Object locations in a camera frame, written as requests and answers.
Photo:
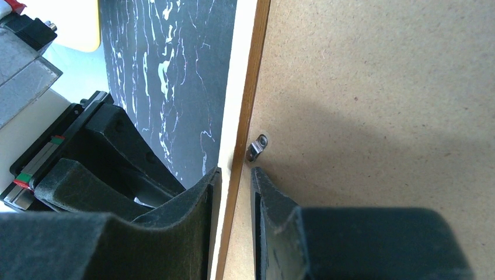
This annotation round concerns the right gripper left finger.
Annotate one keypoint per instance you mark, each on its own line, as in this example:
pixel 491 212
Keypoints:
pixel 169 242

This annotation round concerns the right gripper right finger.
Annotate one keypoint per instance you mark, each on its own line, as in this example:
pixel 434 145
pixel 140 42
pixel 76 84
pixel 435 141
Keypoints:
pixel 298 242

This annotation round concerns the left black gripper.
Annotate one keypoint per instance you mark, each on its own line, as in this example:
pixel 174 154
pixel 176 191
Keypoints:
pixel 90 159

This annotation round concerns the brown cardboard backing board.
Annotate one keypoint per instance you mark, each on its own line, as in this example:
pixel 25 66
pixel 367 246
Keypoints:
pixel 383 103

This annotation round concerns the orange wooden picture frame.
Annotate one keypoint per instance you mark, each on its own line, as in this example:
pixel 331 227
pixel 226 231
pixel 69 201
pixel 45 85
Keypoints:
pixel 247 46

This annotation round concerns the metal frame turn clip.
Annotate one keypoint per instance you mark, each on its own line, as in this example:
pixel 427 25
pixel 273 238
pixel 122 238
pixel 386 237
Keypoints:
pixel 256 148

